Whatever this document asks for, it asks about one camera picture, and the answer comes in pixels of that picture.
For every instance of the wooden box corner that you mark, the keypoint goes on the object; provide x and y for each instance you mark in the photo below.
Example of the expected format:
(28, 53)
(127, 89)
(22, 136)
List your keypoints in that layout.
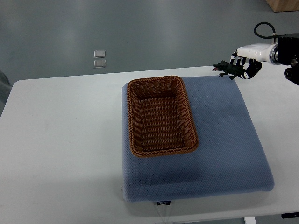
(283, 5)

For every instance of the upper metal floor plate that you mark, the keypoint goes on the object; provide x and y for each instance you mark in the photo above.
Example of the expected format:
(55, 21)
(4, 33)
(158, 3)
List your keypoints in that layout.
(99, 54)

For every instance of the lower metal floor plate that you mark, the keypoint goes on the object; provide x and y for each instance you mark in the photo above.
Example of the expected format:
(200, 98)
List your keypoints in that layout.
(99, 63)

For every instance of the blue grey foam cushion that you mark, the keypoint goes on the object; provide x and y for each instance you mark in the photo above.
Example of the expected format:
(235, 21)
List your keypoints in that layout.
(229, 159)

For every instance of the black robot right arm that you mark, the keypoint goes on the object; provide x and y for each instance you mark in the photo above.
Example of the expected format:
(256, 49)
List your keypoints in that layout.
(286, 52)

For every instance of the brown woven basket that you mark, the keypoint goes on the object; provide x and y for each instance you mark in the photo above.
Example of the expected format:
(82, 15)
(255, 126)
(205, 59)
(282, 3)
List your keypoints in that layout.
(160, 120)

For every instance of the dark toy crocodile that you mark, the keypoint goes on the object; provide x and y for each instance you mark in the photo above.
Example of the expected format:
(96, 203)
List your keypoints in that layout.
(231, 70)

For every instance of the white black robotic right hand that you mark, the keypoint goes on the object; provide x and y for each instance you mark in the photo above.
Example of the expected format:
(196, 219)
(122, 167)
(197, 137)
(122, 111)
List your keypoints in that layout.
(250, 58)

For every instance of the metal floor plate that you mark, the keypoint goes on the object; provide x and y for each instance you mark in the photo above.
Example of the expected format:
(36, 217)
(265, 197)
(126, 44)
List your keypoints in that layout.
(99, 63)
(99, 54)

